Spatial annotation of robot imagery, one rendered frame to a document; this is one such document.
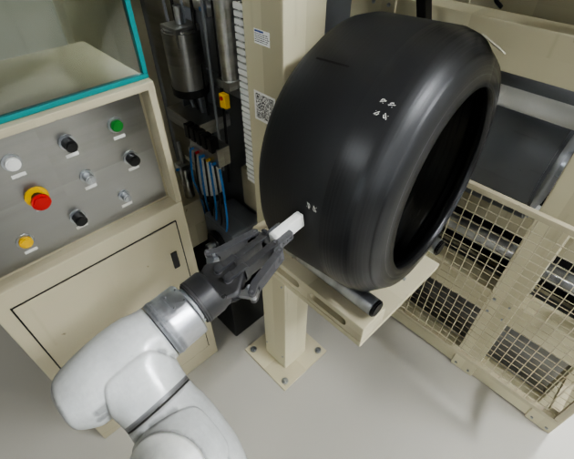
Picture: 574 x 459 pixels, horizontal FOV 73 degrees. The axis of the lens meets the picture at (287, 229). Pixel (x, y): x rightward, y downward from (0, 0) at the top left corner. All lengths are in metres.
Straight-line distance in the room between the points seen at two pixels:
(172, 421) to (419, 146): 0.51
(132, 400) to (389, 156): 0.49
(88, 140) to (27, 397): 1.32
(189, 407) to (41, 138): 0.70
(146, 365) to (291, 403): 1.27
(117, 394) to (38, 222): 0.65
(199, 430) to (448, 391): 1.49
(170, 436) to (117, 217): 0.78
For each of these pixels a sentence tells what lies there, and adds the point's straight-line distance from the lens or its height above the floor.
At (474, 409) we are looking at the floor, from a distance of 1.94.
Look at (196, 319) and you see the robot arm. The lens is 0.58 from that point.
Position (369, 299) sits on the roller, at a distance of 0.93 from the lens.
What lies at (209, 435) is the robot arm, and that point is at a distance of 0.57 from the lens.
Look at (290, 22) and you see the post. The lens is 0.87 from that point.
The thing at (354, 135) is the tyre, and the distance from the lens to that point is 0.62.
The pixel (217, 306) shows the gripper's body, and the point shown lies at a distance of 0.60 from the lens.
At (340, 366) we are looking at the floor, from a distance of 1.87.
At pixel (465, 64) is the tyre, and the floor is 1.42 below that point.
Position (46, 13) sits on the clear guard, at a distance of 0.96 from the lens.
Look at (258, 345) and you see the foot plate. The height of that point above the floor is 0.01.
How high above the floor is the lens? 1.65
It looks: 44 degrees down
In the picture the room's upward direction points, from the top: straight up
